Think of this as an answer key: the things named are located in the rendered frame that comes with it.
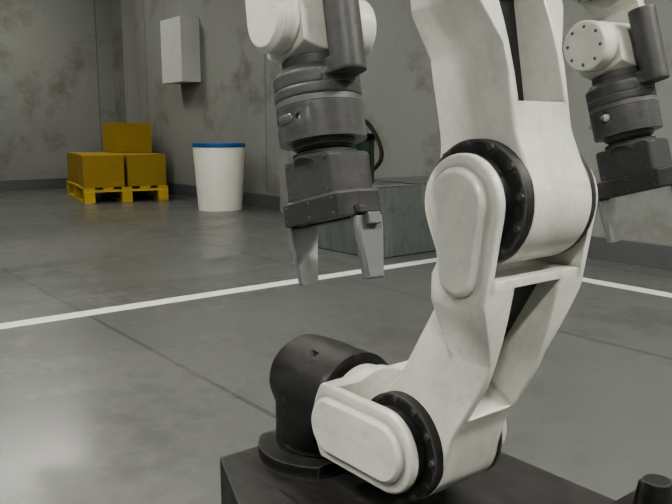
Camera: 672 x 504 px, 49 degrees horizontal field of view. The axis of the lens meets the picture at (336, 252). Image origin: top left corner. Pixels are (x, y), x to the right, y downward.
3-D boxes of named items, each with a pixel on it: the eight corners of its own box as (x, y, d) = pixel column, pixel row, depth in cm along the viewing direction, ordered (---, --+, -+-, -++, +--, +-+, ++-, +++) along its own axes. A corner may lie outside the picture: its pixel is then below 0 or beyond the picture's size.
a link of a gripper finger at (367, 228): (358, 280, 69) (350, 214, 69) (384, 277, 71) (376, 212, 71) (369, 279, 68) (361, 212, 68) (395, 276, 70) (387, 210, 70)
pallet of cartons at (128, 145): (189, 198, 739) (187, 122, 726) (90, 205, 678) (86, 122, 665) (135, 190, 840) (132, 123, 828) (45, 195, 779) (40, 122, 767)
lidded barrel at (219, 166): (257, 209, 641) (256, 143, 632) (209, 213, 613) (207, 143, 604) (230, 205, 677) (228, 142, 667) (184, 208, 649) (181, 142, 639)
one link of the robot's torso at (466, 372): (333, 459, 103) (422, 132, 83) (434, 424, 115) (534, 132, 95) (405, 540, 92) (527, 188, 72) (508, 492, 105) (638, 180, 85)
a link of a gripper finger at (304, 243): (322, 283, 79) (316, 225, 79) (298, 286, 77) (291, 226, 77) (314, 283, 80) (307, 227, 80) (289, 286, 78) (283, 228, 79)
